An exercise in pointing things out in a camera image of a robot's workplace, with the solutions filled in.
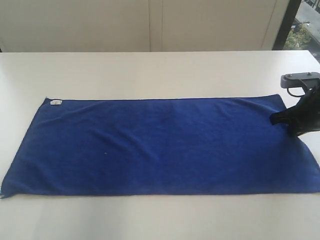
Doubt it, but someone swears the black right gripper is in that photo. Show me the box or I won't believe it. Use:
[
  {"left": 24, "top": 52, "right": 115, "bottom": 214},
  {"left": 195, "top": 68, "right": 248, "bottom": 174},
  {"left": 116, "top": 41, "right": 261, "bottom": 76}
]
[{"left": 269, "top": 85, "right": 320, "bottom": 136}]

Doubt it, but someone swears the blue microfiber towel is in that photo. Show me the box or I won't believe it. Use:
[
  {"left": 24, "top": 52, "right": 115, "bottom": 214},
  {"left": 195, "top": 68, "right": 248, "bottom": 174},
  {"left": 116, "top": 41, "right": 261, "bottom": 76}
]
[{"left": 0, "top": 94, "right": 320, "bottom": 198}]

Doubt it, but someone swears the dark window frame post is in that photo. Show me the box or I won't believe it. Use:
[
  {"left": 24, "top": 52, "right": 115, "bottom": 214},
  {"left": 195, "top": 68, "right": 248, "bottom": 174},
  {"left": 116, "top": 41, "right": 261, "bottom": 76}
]
[{"left": 272, "top": 0, "right": 302, "bottom": 51}]

